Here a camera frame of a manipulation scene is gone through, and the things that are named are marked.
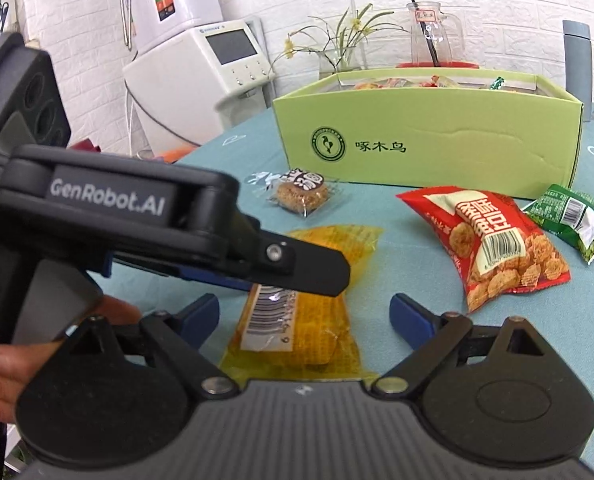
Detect pile of snack packets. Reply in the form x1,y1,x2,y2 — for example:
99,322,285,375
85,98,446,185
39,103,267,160
347,74,520,94

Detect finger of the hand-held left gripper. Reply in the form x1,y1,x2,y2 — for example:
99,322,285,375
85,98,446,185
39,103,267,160
226,209,353,298
166,259,259,292

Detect teal tablecloth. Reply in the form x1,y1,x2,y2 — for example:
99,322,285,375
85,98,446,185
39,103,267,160
102,102,594,461

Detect white water purifier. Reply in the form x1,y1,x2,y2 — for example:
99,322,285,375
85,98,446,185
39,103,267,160
126,0,224,57

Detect glass pitcher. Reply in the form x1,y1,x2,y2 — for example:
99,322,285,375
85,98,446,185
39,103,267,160
405,1,466,67

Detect clear wrapped brown cake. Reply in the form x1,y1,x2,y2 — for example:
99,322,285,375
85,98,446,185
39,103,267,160
249,167,344,219

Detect light green cardboard box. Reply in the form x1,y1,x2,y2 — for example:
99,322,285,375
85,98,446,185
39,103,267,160
272,71,586,202

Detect green snack packet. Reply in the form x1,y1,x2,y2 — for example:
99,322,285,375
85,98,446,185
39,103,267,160
522,183,594,265

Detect silver curved pipe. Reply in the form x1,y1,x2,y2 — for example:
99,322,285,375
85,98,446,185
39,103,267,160
118,0,134,52

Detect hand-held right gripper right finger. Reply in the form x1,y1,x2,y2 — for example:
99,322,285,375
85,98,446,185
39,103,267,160
374,293,544,397

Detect glass vase with plant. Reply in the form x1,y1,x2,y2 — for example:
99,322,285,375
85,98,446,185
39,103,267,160
269,7,414,79

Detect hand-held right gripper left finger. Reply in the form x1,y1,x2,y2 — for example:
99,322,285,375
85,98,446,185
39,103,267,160
66,292,241,397

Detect red snack packet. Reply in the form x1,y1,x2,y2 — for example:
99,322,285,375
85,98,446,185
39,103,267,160
396,186,572,315

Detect white appliance with screen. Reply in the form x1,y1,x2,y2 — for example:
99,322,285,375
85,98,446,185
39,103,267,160
122,19,278,157

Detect grey thermos bottle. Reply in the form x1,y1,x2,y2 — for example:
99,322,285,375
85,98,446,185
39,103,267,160
562,20,594,124

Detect translucent yellow snack packet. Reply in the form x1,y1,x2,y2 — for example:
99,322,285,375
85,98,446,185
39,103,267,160
217,225,386,382

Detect black straw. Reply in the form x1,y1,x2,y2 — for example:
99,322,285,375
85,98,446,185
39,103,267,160
409,0,439,67

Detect person's left hand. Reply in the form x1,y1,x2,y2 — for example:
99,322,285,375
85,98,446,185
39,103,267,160
0,295,144,422

